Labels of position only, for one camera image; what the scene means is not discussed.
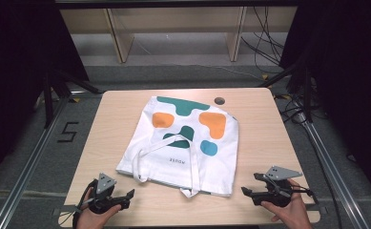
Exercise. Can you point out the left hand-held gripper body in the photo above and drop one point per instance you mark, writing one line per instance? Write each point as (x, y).
(102, 198)

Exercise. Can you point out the black metal stand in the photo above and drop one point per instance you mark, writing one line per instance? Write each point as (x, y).
(49, 98)
(305, 92)

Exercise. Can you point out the yellow floor tape piece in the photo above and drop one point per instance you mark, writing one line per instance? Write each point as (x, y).
(265, 76)
(76, 99)

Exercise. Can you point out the white tote bag coloured patches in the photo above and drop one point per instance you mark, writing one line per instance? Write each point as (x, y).
(173, 162)

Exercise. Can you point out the aluminium floor rail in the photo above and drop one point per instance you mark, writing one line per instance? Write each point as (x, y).
(30, 165)
(332, 171)

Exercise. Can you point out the person's right hand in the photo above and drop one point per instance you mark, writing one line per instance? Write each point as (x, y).
(292, 213)

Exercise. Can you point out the light wooden shelf unit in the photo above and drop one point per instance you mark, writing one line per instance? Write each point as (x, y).
(173, 19)

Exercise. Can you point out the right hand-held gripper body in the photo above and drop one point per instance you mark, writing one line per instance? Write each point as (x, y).
(273, 197)

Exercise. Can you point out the round grey table grommet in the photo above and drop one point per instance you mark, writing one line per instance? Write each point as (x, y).
(219, 101)

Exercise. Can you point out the black tape floor marking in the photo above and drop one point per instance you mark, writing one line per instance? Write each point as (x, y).
(68, 132)

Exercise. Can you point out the black curtain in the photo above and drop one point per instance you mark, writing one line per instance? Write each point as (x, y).
(11, 79)
(351, 79)

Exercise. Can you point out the person's left hand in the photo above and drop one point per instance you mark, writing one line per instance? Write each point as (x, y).
(92, 219)

